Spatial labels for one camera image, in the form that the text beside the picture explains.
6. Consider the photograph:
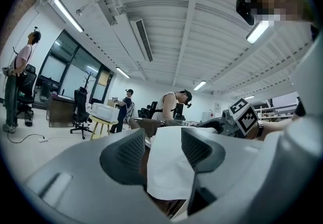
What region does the dark framed glass window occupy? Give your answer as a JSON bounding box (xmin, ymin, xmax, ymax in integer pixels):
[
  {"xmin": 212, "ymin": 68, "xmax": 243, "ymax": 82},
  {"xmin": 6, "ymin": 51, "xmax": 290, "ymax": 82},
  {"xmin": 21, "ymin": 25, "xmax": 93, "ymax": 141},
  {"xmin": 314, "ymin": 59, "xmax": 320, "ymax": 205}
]
[{"xmin": 32, "ymin": 28, "xmax": 116, "ymax": 107}]

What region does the black office chair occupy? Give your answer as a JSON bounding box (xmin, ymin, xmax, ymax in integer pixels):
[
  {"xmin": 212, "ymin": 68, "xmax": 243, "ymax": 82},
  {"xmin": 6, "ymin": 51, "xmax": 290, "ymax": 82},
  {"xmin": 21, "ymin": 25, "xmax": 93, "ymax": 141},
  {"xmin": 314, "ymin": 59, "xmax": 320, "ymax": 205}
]
[
  {"xmin": 16, "ymin": 64, "xmax": 37, "ymax": 127},
  {"xmin": 70, "ymin": 87, "xmax": 93, "ymax": 140}
]

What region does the black head camera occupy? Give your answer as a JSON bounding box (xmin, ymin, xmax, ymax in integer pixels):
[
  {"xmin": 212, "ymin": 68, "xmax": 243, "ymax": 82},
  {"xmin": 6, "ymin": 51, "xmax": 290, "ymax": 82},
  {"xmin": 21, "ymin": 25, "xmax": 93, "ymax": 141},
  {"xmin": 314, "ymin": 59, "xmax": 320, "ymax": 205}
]
[{"xmin": 236, "ymin": 0, "xmax": 255, "ymax": 26}]

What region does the dark wooden coat rack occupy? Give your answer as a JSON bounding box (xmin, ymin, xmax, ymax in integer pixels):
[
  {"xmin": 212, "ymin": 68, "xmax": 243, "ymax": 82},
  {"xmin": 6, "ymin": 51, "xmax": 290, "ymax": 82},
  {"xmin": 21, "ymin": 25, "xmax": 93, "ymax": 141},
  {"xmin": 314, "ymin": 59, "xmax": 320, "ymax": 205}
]
[{"xmin": 83, "ymin": 71, "xmax": 94, "ymax": 90}]

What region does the yellow wooden stool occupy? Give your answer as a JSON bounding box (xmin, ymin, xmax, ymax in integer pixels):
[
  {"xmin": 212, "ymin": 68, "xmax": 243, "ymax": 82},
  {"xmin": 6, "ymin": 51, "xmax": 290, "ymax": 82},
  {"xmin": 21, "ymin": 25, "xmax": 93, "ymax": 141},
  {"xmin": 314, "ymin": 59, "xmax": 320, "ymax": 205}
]
[{"xmin": 89, "ymin": 115, "xmax": 119, "ymax": 140}]

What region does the white ceiling air vent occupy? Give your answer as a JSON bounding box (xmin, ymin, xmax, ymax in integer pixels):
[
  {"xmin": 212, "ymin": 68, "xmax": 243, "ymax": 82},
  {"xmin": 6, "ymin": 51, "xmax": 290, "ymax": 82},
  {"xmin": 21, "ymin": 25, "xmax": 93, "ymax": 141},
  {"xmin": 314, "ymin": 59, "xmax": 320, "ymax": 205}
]
[{"xmin": 130, "ymin": 18, "xmax": 154, "ymax": 63}]

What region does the brown cart bag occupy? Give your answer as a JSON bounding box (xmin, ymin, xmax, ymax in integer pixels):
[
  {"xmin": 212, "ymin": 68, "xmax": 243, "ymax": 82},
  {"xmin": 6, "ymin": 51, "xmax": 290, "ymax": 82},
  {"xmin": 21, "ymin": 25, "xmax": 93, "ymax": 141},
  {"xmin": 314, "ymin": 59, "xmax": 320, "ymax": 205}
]
[{"xmin": 128, "ymin": 117, "xmax": 189, "ymax": 220}]

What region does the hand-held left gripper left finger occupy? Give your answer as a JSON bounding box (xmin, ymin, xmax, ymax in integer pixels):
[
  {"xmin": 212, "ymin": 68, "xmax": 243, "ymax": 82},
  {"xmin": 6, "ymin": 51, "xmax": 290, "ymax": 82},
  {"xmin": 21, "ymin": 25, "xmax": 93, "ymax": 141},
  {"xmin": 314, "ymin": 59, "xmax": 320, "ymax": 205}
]
[{"xmin": 22, "ymin": 128, "xmax": 172, "ymax": 224}]

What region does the brown wooden desk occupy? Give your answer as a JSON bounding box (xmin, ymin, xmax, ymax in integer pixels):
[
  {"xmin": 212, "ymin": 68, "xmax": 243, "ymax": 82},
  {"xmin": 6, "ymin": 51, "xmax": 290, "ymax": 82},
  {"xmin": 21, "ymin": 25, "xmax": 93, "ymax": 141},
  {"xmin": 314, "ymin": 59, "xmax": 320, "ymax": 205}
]
[{"xmin": 46, "ymin": 91, "xmax": 76, "ymax": 128}]

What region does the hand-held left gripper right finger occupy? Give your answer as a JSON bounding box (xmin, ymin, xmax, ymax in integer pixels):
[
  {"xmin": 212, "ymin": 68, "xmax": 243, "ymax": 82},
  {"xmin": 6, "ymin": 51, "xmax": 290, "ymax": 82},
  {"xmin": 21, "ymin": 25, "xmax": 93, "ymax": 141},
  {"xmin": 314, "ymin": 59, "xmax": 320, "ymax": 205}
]
[{"xmin": 181, "ymin": 127, "xmax": 268, "ymax": 216}]

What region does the white storage shelf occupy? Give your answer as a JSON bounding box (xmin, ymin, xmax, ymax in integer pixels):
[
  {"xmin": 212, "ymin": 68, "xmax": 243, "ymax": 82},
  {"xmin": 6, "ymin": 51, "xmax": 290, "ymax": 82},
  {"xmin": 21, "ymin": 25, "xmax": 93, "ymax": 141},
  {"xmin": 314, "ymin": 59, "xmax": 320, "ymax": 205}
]
[{"xmin": 254, "ymin": 104, "xmax": 298, "ymax": 121}]

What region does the stainless steel housekeeping cart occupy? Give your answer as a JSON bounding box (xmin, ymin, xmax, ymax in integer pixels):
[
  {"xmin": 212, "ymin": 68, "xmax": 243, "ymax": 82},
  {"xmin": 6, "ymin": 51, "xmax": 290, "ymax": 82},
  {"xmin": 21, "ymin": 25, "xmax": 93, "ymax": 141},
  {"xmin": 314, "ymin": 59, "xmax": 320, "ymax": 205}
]
[{"xmin": 132, "ymin": 116, "xmax": 202, "ymax": 130}]

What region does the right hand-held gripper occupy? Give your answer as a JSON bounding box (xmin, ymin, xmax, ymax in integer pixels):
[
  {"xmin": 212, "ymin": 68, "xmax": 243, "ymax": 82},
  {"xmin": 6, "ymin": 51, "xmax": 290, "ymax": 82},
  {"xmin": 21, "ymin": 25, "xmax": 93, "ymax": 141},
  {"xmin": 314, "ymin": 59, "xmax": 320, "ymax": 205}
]
[{"xmin": 196, "ymin": 97, "xmax": 260, "ymax": 139}]

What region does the white cloth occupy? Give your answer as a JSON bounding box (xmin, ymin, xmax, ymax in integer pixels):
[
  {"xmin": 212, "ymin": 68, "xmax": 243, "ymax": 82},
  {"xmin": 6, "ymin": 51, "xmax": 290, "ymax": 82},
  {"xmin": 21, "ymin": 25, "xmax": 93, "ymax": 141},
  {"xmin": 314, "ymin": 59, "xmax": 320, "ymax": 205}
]
[{"xmin": 146, "ymin": 126, "xmax": 224, "ymax": 201}]

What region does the white rectangular box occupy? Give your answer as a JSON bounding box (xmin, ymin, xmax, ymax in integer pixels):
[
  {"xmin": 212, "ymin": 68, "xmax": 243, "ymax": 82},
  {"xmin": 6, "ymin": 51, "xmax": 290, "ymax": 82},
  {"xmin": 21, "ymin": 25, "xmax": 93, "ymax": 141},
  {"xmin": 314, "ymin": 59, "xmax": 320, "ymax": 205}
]
[{"xmin": 90, "ymin": 103, "xmax": 120, "ymax": 123}]

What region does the black floor cable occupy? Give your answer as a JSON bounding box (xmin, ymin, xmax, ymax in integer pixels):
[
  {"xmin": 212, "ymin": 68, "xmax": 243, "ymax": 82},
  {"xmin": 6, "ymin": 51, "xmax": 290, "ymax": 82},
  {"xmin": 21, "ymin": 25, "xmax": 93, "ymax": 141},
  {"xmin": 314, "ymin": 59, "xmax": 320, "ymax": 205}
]
[{"xmin": 7, "ymin": 132, "xmax": 42, "ymax": 144}]

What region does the white tall cabinet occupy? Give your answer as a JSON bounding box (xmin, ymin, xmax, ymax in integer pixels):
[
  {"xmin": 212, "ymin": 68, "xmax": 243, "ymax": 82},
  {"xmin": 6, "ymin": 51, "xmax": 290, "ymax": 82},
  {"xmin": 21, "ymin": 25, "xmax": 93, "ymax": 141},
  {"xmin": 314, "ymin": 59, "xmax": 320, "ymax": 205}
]
[{"xmin": 201, "ymin": 111, "xmax": 215, "ymax": 124}]

